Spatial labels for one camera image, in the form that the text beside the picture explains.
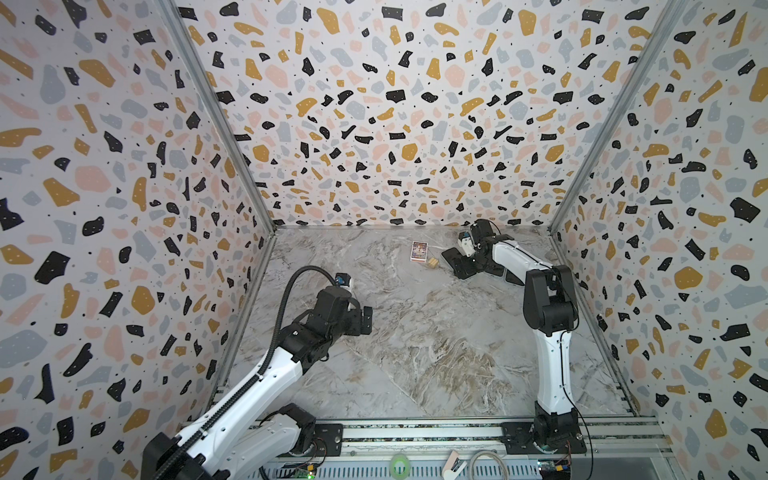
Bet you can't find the phone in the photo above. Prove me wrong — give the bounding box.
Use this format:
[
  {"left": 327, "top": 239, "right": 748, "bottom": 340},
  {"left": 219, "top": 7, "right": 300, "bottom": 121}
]
[{"left": 441, "top": 247, "right": 478, "bottom": 280}]

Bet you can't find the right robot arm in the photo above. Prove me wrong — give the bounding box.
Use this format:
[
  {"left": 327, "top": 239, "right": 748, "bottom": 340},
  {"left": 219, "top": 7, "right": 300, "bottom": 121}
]
[{"left": 460, "top": 219, "right": 580, "bottom": 453}]

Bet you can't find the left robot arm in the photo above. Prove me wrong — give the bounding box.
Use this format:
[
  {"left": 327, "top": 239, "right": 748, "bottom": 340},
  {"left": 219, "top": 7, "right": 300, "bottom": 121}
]
[{"left": 140, "top": 286, "right": 373, "bottom": 479}]

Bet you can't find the playing card box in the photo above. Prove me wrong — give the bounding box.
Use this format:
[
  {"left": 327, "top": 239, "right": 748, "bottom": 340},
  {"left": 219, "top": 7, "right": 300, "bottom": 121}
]
[{"left": 410, "top": 241, "right": 428, "bottom": 263}]

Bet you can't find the green tape roll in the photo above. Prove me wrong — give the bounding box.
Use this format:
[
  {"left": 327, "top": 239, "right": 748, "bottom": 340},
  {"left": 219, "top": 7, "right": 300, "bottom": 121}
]
[{"left": 389, "top": 453, "right": 411, "bottom": 480}]

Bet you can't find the white small device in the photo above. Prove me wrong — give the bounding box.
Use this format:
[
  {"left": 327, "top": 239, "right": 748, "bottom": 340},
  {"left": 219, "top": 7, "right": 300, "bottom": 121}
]
[{"left": 441, "top": 450, "right": 467, "bottom": 480}]

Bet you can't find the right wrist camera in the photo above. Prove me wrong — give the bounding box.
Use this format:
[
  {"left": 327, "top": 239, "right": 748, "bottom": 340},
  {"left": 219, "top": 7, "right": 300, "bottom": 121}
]
[{"left": 457, "top": 231, "right": 477, "bottom": 258}]

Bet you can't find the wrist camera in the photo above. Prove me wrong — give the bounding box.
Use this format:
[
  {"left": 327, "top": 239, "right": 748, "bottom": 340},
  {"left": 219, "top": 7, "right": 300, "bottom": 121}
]
[
  {"left": 457, "top": 231, "right": 477, "bottom": 258},
  {"left": 335, "top": 272, "right": 352, "bottom": 289}
]

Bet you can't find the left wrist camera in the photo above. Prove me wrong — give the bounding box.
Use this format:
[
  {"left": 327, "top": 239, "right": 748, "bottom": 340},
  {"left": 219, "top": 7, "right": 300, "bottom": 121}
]
[{"left": 335, "top": 272, "right": 352, "bottom": 289}]

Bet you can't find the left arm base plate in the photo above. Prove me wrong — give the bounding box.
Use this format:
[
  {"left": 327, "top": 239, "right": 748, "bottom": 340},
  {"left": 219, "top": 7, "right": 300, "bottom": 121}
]
[{"left": 290, "top": 423, "right": 344, "bottom": 457}]

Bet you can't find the grey cable loop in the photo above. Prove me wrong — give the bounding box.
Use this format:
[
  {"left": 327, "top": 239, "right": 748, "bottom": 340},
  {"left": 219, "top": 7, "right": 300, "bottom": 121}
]
[{"left": 466, "top": 449, "right": 510, "bottom": 480}]

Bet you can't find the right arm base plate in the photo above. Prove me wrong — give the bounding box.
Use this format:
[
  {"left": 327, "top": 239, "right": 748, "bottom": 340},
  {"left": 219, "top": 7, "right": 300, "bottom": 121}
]
[{"left": 501, "top": 419, "right": 588, "bottom": 455}]

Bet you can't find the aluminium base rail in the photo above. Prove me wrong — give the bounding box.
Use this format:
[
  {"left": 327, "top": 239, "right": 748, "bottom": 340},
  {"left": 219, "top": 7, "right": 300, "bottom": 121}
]
[{"left": 238, "top": 416, "right": 684, "bottom": 479}]

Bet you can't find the right corner aluminium post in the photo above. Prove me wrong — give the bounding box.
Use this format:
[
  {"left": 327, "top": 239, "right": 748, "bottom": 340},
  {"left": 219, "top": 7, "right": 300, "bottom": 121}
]
[{"left": 547, "top": 0, "right": 686, "bottom": 236}]

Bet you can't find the corner aluminium post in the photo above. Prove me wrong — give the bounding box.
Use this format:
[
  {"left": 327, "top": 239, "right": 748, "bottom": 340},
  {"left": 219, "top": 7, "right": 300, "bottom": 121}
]
[
  {"left": 156, "top": 0, "right": 276, "bottom": 237},
  {"left": 547, "top": 0, "right": 686, "bottom": 236}
]

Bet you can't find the left corner aluminium post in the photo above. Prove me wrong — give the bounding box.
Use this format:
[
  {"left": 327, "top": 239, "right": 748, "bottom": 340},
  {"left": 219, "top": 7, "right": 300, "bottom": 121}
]
[{"left": 156, "top": 0, "right": 276, "bottom": 237}]

